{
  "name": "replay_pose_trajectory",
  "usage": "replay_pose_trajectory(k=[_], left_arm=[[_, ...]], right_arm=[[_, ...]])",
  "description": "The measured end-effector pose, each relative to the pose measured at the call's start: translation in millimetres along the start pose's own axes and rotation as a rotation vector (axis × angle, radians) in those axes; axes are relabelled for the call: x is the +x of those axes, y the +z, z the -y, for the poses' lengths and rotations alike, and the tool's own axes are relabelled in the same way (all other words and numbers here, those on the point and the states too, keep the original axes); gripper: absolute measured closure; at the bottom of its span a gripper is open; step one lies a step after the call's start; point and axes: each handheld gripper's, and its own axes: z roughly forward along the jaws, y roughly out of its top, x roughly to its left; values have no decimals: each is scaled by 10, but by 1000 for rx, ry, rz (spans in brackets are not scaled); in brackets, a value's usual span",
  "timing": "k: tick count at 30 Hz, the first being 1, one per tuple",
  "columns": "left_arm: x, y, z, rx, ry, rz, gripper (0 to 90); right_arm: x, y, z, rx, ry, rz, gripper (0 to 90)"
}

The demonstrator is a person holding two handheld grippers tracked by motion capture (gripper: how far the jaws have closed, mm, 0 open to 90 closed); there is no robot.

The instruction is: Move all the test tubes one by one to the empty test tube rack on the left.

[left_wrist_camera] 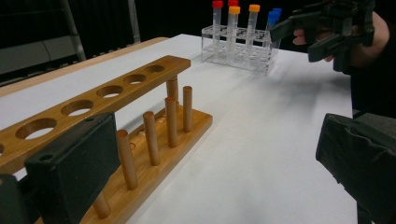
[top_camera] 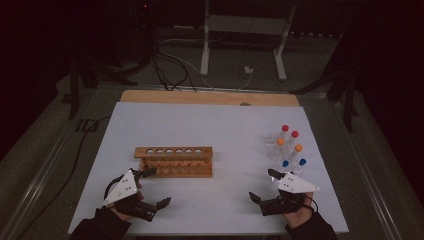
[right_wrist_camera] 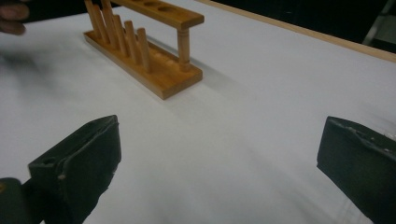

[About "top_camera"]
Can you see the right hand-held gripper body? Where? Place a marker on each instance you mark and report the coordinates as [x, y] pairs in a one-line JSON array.
[[295, 184]]

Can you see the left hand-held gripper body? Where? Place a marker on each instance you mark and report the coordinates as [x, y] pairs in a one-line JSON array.
[[121, 191]]

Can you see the blue-capped test tube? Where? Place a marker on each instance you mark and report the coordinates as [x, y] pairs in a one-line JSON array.
[[302, 162], [285, 163]]

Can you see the clear plastic tube rack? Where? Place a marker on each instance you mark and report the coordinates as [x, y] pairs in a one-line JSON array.
[[271, 146]]

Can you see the orange-capped test tube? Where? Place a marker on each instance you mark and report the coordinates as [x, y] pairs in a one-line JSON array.
[[281, 141], [298, 147]]

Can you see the wooden test tube rack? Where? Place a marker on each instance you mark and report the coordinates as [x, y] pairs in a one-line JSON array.
[[176, 153]]

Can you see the red-capped test tube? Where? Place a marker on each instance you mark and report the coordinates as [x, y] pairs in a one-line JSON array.
[[285, 128], [294, 134]]

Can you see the person's left hand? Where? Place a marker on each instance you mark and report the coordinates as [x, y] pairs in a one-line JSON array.
[[120, 215]]

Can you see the person's right hand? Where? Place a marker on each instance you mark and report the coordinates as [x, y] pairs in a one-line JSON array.
[[300, 216]]

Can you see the white board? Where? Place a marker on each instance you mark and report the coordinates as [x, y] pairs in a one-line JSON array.
[[206, 126]]

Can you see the black stand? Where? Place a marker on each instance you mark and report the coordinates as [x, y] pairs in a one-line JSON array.
[[74, 93], [349, 106]]

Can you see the white plug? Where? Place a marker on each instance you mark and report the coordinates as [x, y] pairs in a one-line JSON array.
[[248, 70]]

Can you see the white metal stand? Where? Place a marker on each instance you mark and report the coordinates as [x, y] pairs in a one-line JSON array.
[[205, 50]]

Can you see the power strip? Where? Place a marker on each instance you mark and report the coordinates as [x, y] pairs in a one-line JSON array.
[[315, 34]]

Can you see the metal floor rail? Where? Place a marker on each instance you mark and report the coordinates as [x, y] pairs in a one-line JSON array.
[[370, 180], [36, 180]]

